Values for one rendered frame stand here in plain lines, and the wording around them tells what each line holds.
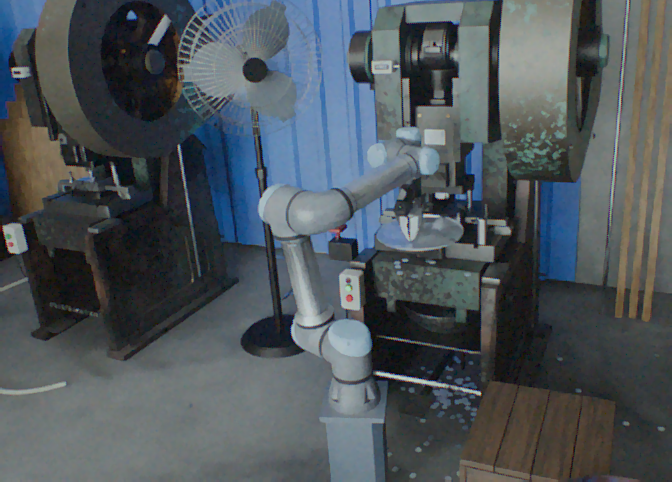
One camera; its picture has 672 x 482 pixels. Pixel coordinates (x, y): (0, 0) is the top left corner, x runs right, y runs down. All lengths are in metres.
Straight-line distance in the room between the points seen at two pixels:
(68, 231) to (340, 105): 1.59
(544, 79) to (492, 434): 1.00
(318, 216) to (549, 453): 0.90
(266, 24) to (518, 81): 1.19
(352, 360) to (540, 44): 0.98
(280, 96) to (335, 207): 1.19
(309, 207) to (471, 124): 0.77
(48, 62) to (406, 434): 1.96
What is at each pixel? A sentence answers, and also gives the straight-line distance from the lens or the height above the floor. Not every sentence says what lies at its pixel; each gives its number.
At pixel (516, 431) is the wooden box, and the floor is 0.35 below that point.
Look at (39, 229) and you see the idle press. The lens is 3.50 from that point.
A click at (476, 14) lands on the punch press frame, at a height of 1.46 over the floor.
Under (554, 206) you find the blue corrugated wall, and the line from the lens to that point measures 3.59.
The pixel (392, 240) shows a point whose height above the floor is 0.78.
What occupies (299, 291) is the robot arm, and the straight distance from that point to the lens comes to 1.87.
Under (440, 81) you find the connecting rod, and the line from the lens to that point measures 2.32.
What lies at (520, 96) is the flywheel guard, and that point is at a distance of 1.90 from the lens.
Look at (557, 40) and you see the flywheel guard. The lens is 1.87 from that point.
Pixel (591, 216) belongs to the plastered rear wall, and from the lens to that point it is 3.62.
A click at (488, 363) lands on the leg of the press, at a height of 0.34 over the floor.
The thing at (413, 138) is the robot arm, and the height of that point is 1.13.
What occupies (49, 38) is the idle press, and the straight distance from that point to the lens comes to 2.84.
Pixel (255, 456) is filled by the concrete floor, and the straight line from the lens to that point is 2.56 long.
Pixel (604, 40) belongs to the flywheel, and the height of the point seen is 1.37.
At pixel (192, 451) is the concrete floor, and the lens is 2.65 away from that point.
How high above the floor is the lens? 1.59
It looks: 20 degrees down
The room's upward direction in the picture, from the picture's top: 5 degrees counter-clockwise
